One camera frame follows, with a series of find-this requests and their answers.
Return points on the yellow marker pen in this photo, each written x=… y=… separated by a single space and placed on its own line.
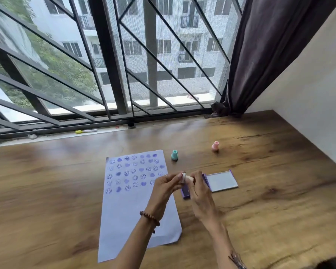
x=85 y=131

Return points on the white stamp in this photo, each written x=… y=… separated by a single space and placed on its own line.
x=184 y=178

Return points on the black metal window grille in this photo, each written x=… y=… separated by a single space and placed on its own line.
x=72 y=96

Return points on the small black round cap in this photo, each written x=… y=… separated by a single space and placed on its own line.
x=131 y=125

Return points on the person's left forearm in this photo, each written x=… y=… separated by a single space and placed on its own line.
x=137 y=243

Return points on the pink stamp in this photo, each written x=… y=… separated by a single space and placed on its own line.
x=215 y=146

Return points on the person's left thumb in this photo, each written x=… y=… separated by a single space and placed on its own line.
x=176 y=188

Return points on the teal stamp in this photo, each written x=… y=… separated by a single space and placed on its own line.
x=174 y=156

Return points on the person's right forearm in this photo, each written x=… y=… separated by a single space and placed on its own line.
x=224 y=243

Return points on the green tree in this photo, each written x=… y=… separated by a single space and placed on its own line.
x=64 y=67

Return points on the dark purple curtain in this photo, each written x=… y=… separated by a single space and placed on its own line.
x=257 y=53

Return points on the white apartment building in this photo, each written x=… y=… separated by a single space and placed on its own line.
x=170 y=47

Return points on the person's right thumb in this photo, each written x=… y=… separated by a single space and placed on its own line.
x=190 y=188

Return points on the person's right hand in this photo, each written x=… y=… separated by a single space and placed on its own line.
x=203 y=201

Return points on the purple ink pad case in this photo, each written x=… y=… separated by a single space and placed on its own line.
x=222 y=181

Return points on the person's left hand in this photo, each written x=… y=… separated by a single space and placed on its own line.
x=159 y=193

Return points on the white paper sheet purple stamps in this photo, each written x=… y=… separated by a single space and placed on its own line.
x=126 y=215

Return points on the dark window frame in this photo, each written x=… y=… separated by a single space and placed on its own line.
x=109 y=58

